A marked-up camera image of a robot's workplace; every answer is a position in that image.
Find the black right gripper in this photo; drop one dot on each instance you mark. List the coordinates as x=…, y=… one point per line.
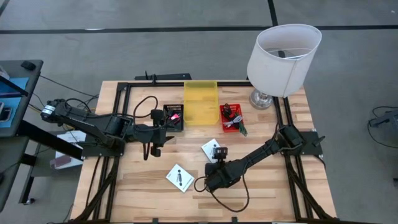
x=224, y=175

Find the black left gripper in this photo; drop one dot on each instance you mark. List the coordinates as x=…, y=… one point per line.
x=149, y=133

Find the pink power adapter cube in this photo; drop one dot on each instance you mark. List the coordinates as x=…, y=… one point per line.
x=175, y=117

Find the white green acer box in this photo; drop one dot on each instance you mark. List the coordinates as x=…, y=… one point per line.
x=180, y=178
x=209, y=147

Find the yellow translucent plastic bin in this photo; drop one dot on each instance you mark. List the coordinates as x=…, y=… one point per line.
x=200, y=105

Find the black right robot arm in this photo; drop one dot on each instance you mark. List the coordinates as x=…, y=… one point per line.
x=264, y=149

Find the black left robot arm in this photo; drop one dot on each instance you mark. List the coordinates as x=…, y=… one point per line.
x=77, y=116

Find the black slotted plastic basket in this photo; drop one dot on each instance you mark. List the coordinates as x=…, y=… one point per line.
x=178, y=109

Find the black flat device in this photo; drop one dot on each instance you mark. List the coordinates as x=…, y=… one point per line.
x=168, y=76

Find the red slotted plastic basket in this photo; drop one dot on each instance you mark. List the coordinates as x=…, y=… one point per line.
x=237, y=107

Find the white paper stack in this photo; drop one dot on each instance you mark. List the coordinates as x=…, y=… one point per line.
x=73, y=138

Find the table lamp white shade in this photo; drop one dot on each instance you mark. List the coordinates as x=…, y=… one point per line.
x=286, y=62

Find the grey side desk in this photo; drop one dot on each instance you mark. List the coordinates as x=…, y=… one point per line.
x=28, y=93

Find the black computer mouse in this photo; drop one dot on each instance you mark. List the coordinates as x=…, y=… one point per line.
x=28, y=65

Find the blue mat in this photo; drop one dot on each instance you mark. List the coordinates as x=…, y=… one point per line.
x=12, y=102

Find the smartphone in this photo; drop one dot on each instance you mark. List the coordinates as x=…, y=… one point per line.
x=4, y=113

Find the black floor stand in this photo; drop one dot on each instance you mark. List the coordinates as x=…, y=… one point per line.
x=385, y=119

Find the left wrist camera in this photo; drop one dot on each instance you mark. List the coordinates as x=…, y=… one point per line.
x=157, y=113

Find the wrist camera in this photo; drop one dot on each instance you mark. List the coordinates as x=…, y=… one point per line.
x=220, y=152
x=157, y=113

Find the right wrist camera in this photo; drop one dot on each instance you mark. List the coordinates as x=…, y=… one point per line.
x=220, y=152

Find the black metal table frame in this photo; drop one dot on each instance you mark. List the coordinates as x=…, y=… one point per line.
x=155, y=84

